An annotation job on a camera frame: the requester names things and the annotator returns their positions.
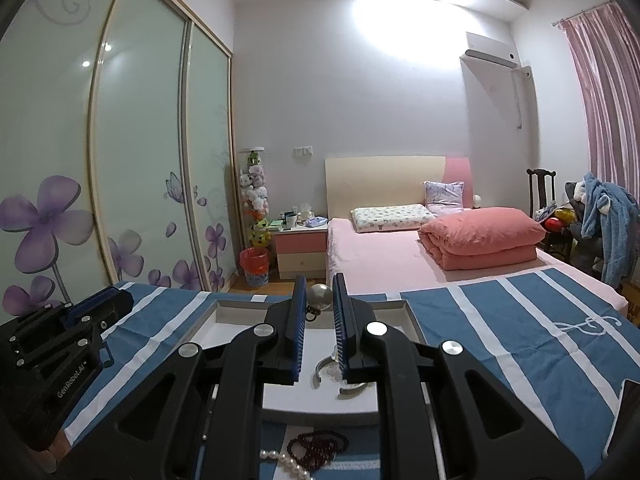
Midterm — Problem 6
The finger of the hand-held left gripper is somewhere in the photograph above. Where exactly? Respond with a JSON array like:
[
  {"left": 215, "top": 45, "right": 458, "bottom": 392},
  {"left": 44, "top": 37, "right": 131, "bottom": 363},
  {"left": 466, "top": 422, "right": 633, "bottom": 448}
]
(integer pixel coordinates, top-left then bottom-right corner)
[
  {"left": 62, "top": 287, "right": 135, "bottom": 333},
  {"left": 7, "top": 302, "right": 75, "bottom": 368}
]

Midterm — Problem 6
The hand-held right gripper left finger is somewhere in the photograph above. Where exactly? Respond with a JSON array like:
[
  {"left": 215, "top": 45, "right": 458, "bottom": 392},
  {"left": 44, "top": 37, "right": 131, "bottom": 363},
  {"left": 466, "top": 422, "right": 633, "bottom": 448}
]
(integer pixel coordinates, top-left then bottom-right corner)
[{"left": 55, "top": 275, "right": 308, "bottom": 480}]

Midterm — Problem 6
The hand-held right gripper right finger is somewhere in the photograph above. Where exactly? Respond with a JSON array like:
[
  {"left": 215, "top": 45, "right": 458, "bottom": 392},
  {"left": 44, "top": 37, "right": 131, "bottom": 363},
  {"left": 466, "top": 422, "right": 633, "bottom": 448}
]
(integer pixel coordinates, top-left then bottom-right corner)
[{"left": 332, "top": 273, "right": 587, "bottom": 480}]

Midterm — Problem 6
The silver cuff bangle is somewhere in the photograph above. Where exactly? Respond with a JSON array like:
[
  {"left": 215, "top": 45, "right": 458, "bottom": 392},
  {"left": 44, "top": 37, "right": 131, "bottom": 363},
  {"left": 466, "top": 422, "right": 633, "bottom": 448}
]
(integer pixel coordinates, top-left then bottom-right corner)
[{"left": 311, "top": 347, "right": 371, "bottom": 397}]

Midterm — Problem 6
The grey shallow box tray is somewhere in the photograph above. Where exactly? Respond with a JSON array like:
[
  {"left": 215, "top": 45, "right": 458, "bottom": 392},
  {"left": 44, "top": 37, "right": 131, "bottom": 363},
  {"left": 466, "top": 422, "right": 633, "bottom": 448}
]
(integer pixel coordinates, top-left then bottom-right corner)
[{"left": 187, "top": 294, "right": 426, "bottom": 426}]

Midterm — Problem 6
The red trash bin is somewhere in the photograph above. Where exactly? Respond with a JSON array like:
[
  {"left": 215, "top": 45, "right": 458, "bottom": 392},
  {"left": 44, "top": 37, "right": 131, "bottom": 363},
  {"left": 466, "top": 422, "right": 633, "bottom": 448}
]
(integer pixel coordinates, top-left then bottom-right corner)
[{"left": 239, "top": 247, "right": 272, "bottom": 287}]

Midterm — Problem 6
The pink beige nightstand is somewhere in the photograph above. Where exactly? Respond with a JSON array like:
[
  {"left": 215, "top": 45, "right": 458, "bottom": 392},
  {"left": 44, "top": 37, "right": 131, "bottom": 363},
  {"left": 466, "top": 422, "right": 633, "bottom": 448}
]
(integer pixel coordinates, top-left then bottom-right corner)
[{"left": 272, "top": 219, "right": 331, "bottom": 281}]

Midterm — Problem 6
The bed with pink sheet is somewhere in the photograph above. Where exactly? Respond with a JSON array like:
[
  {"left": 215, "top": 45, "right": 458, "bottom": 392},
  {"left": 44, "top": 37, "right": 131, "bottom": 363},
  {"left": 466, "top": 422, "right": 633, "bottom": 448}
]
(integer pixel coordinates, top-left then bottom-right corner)
[{"left": 327, "top": 217, "right": 628, "bottom": 306}]

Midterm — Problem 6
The white patterned pillow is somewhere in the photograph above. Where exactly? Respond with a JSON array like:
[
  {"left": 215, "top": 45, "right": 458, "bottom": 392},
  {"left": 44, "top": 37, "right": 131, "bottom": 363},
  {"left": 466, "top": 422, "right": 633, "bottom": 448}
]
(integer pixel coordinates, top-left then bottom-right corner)
[{"left": 350, "top": 203, "right": 436, "bottom": 233}]

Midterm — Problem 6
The clear tube of plush toys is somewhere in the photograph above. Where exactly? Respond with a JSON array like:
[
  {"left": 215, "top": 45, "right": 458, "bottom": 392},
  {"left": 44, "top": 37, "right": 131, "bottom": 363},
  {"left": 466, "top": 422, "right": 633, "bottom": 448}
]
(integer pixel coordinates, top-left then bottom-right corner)
[{"left": 239, "top": 147, "right": 273, "bottom": 256}]

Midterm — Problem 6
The beige pink headboard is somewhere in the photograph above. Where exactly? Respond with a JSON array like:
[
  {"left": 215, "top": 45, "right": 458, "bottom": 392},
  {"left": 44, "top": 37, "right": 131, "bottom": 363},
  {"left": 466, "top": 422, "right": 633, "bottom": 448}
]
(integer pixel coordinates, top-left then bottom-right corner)
[{"left": 325, "top": 156, "right": 473, "bottom": 221}]

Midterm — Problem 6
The blue white striped tablecloth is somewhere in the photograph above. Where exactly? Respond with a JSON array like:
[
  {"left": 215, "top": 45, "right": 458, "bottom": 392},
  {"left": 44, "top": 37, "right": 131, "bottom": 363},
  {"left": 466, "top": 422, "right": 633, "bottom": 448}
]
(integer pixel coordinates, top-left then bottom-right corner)
[{"left": 60, "top": 267, "right": 640, "bottom": 480}]

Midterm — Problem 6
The folded pink quilt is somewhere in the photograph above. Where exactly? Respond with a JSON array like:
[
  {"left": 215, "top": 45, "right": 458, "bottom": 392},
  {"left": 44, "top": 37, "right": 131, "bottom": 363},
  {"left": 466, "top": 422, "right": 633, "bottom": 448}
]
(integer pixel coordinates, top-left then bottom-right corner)
[{"left": 417, "top": 206, "right": 547, "bottom": 272}]

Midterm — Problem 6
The lilac pillow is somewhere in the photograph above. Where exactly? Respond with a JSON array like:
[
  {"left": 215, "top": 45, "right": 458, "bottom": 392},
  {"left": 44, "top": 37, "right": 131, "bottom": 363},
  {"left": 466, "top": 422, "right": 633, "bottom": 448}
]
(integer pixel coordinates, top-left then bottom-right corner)
[{"left": 422, "top": 181, "right": 466, "bottom": 217}]

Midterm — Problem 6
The flower print sliding wardrobe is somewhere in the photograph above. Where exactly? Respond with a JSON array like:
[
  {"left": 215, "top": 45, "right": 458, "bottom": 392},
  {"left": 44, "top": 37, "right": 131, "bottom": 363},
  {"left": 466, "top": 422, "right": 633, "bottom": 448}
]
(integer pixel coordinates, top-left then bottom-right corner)
[{"left": 0, "top": 0, "right": 241, "bottom": 321}]

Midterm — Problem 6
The dark wooden chair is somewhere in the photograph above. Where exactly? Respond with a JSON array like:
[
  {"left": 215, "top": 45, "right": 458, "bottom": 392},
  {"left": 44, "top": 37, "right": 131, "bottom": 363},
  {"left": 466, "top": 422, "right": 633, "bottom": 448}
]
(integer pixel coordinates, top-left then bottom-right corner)
[{"left": 526, "top": 168, "right": 571, "bottom": 261}]

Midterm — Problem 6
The red yellow toy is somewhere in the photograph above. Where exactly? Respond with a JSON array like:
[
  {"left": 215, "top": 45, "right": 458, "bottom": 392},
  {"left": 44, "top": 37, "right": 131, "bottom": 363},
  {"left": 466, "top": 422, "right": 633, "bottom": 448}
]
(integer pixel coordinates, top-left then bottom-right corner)
[{"left": 545, "top": 207, "right": 581, "bottom": 233}]

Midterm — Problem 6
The grey chair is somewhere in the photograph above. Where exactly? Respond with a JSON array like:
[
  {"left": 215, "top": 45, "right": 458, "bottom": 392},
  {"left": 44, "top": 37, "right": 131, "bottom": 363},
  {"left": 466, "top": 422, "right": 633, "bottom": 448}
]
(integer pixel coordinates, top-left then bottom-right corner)
[{"left": 564, "top": 182, "right": 608, "bottom": 273}]

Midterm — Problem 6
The white air conditioner pipe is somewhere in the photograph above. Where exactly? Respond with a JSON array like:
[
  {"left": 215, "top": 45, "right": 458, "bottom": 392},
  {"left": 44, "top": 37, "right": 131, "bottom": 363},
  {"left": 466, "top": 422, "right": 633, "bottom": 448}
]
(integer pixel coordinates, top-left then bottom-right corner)
[{"left": 510, "top": 66, "right": 533, "bottom": 131}]

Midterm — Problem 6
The brown box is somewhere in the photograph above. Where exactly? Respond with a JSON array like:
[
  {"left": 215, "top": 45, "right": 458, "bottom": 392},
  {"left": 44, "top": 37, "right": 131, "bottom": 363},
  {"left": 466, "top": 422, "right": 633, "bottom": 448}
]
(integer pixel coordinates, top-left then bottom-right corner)
[{"left": 620, "top": 282, "right": 640, "bottom": 326}]

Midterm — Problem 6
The blue fleece garment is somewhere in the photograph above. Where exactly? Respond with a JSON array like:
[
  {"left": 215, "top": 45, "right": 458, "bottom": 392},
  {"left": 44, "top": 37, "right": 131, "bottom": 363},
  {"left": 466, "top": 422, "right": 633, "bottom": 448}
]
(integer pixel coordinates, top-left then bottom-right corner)
[{"left": 580, "top": 172, "right": 640, "bottom": 286}]

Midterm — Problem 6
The white air conditioner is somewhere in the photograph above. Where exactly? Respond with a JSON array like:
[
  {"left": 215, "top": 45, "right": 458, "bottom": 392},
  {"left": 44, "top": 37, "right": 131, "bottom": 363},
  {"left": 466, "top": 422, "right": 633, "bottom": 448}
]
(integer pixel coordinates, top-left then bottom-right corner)
[{"left": 460, "top": 31, "right": 518, "bottom": 68}]

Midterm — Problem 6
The pink curtain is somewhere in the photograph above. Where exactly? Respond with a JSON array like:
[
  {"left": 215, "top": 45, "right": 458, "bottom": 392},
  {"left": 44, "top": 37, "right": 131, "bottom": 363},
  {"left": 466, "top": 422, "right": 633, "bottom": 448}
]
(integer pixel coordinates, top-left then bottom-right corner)
[{"left": 552, "top": 0, "right": 640, "bottom": 191}]

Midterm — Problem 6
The dark red bead bracelet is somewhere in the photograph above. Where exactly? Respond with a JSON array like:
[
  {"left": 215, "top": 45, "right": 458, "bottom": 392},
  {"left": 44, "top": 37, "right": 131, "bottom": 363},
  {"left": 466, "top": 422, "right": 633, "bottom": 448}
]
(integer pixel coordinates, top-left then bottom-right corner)
[{"left": 286, "top": 430, "right": 349, "bottom": 471}]

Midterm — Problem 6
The white pearl bracelet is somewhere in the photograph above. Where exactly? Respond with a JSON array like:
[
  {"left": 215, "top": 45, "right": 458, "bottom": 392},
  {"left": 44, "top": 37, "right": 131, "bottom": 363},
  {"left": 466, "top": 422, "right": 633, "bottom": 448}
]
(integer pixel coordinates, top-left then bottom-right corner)
[{"left": 260, "top": 449, "right": 313, "bottom": 480}]

